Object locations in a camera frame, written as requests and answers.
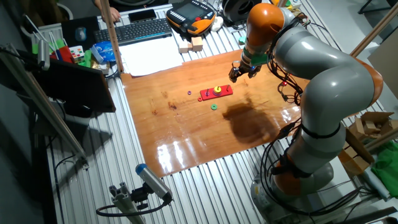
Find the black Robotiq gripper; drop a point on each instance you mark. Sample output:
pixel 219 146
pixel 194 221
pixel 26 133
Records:
pixel 247 68

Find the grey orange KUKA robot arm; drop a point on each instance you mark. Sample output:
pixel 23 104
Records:
pixel 335 84

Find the red Hanoi base with pegs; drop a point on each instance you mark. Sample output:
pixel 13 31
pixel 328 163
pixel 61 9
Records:
pixel 224 92

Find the small wooden block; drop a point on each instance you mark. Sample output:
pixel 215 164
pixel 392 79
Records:
pixel 190 46

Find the person bare hand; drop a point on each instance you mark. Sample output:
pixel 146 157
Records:
pixel 115 14

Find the small teal cap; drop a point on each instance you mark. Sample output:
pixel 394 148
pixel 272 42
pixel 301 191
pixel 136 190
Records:
pixel 242 40

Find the white rounded plastic object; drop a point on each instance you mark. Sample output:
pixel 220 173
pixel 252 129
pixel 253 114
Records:
pixel 217 24

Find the black round spool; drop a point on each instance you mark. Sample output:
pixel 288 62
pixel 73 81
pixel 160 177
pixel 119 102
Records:
pixel 237 9

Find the medium wooden cube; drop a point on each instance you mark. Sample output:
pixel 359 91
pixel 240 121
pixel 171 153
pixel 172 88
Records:
pixel 183 47

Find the black orange teach pendant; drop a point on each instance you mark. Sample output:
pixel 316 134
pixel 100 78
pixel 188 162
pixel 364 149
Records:
pixel 189 15

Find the glossy wooden board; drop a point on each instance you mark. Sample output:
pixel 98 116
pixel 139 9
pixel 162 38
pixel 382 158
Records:
pixel 186 133

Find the white paper sheet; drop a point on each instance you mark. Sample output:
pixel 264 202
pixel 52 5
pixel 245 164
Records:
pixel 149 57

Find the black smartphone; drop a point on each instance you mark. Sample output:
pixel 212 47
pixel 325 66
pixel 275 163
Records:
pixel 142 15

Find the black computer keyboard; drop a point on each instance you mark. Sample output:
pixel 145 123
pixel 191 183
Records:
pixel 133 31

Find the wooden pole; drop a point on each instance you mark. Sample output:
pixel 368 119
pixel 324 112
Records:
pixel 373 32
pixel 111 34

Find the cardboard box with wood pieces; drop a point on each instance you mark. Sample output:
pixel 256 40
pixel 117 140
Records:
pixel 357 149

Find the blue plastic packet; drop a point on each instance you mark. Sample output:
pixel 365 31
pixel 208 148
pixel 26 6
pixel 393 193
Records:
pixel 105 51

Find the grey computer mouse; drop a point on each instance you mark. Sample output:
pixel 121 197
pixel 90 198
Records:
pixel 80 33

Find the colourful puzzle cube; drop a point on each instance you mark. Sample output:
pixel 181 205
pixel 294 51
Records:
pixel 76 53

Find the black flat monitor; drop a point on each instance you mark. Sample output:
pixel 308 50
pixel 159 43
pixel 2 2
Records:
pixel 74 84

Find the green cloth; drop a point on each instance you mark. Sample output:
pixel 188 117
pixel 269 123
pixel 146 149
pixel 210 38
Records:
pixel 388 171

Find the black mouse pad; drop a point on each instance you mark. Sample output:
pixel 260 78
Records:
pixel 70 31

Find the red box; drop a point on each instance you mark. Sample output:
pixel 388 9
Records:
pixel 63 54

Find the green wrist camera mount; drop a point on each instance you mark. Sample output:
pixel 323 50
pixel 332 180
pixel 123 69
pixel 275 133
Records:
pixel 256 58

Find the silver camera with blue cap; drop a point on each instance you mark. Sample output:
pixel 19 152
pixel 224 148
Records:
pixel 154 182

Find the aluminium profile camera mount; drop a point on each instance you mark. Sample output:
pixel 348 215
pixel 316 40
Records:
pixel 124 202

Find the silver camera on frame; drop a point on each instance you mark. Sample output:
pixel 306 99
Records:
pixel 43 54

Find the diagonal aluminium frame bar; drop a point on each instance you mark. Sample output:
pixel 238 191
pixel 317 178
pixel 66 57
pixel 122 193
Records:
pixel 43 105

